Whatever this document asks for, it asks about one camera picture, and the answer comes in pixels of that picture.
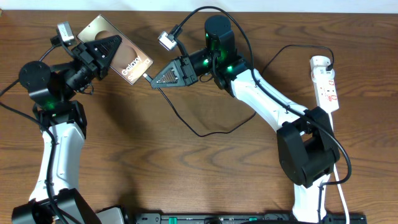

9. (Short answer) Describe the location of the white power strip cord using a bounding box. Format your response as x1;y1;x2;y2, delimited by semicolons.
327;112;351;224

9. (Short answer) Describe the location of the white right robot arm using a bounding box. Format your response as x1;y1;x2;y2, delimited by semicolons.
150;15;340;223

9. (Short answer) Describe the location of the white power strip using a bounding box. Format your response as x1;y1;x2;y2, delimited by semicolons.
311;67;339;113

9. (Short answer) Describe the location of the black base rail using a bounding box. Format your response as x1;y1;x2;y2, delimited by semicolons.
93;204;368;224

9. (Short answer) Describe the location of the black USB charging cable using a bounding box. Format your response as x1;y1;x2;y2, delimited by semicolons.
142;44;335;138

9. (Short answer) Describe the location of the white USB wall charger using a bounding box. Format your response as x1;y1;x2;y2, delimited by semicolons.
310;55;334;73

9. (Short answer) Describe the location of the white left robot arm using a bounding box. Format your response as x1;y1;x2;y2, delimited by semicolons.
12;35;128;223

